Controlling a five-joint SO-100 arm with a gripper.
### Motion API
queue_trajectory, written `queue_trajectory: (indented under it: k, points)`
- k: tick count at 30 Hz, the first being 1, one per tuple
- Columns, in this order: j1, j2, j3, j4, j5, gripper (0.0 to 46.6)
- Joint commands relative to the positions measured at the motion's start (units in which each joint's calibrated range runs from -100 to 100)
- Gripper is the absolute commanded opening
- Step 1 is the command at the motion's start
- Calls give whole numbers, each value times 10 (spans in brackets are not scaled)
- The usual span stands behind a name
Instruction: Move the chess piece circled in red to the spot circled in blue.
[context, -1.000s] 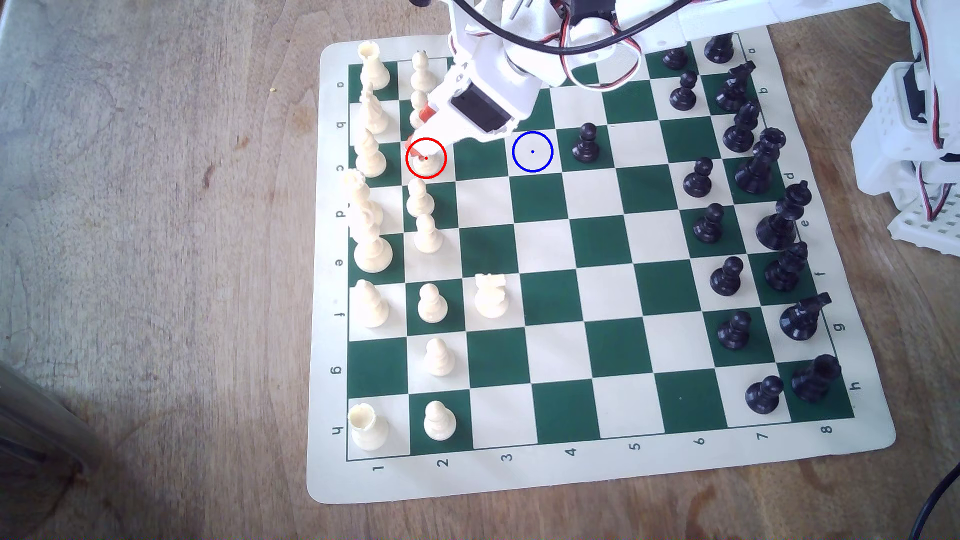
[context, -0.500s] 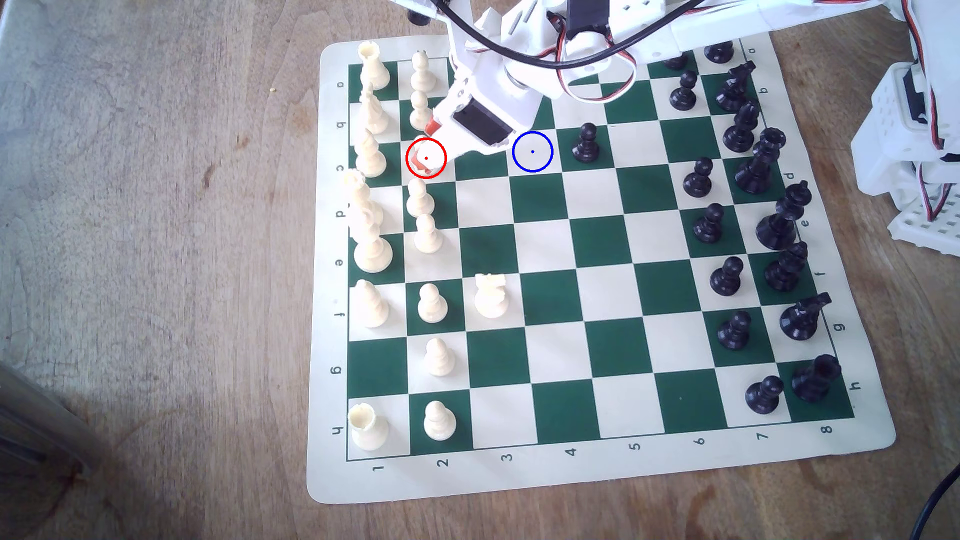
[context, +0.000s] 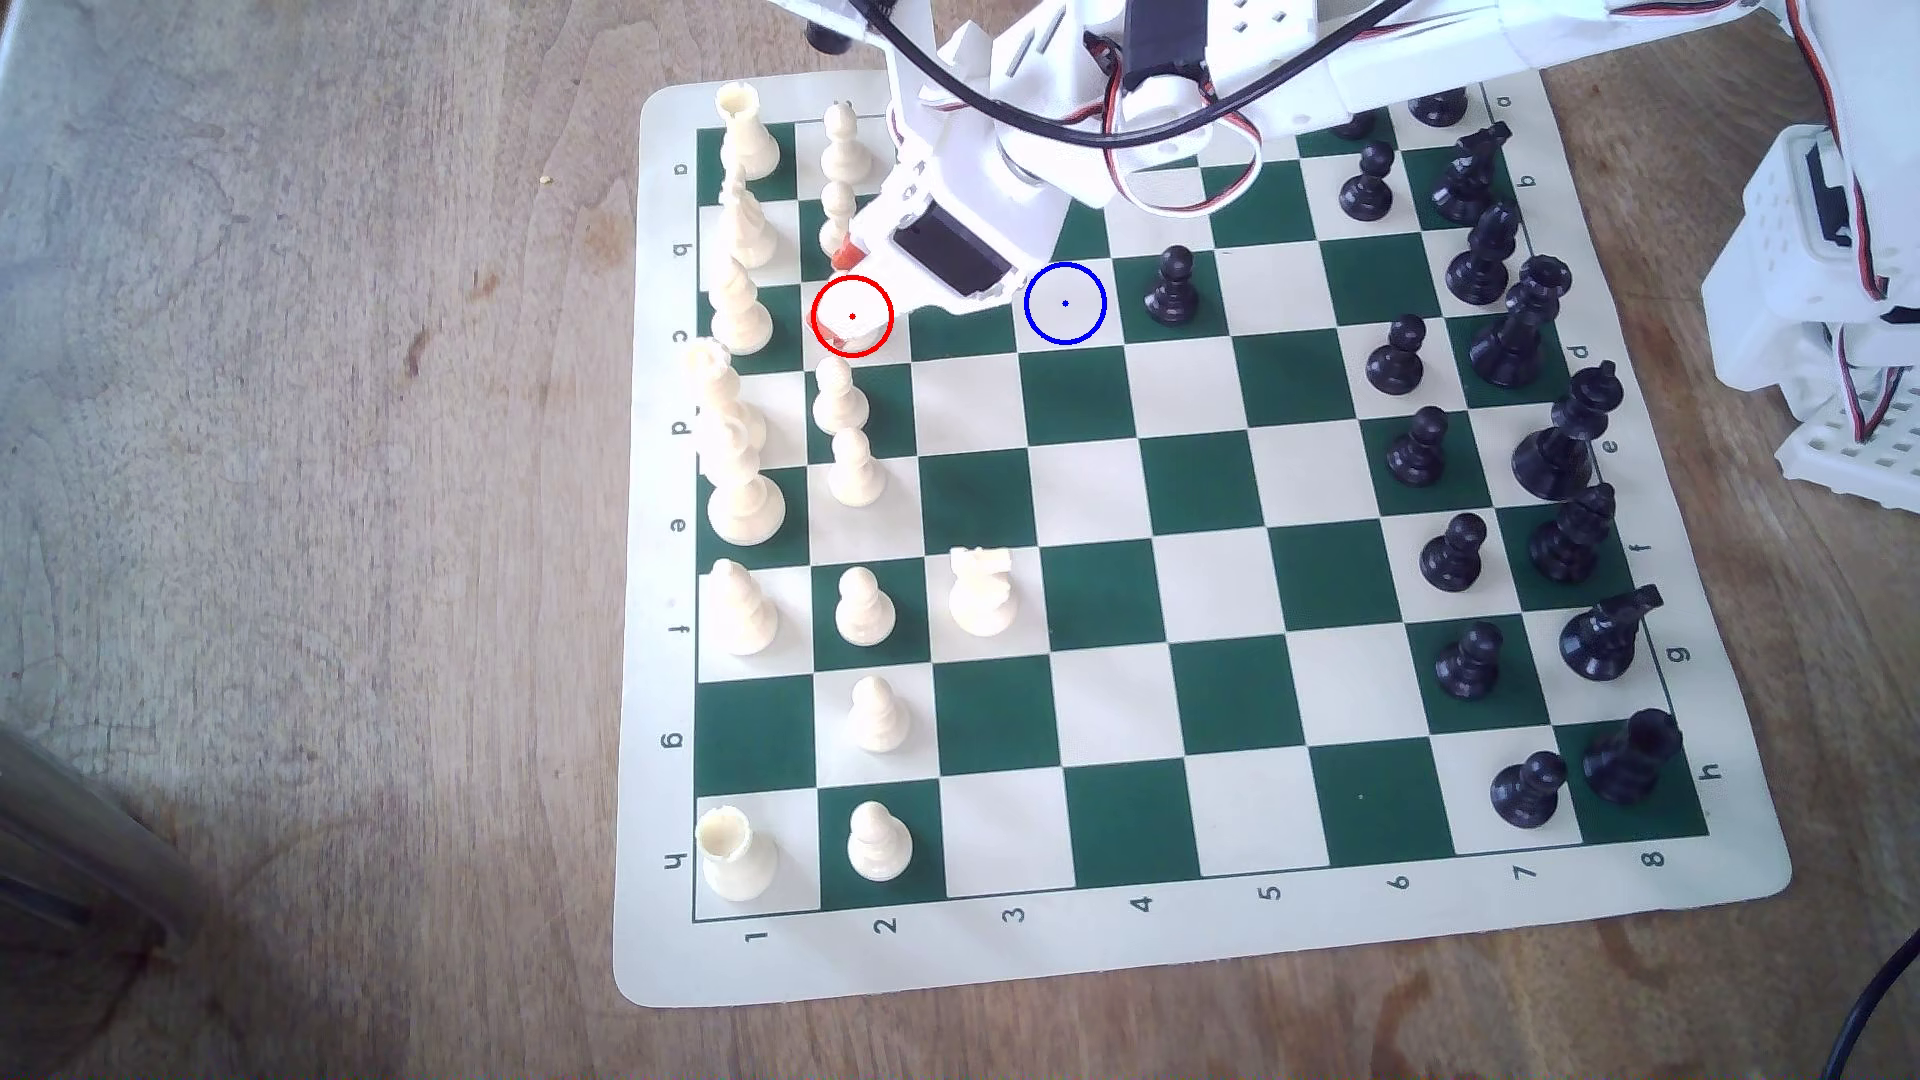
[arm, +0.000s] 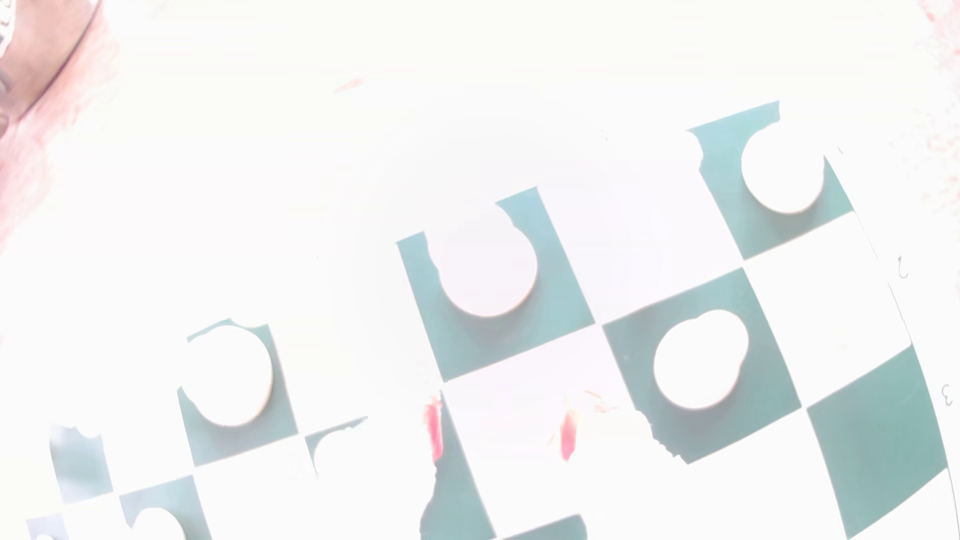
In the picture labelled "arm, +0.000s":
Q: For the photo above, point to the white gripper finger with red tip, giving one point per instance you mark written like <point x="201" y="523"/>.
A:
<point x="568" y="436"/>
<point x="433" y="427"/>

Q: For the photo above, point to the white chess pawn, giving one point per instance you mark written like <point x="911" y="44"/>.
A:
<point x="337" y="465"/>
<point x="159" y="526"/>
<point x="525" y="397"/>
<point x="697" y="364"/>

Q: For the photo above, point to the white chess bishop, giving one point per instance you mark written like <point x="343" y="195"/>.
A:
<point x="487" y="264"/>

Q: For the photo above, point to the white chess king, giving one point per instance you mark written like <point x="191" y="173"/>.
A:
<point x="227" y="376"/>

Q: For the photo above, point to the green and white chess mat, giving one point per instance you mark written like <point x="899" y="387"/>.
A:
<point x="877" y="442"/>

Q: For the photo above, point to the white chess rook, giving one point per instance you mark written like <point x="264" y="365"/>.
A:
<point x="782" y="171"/>

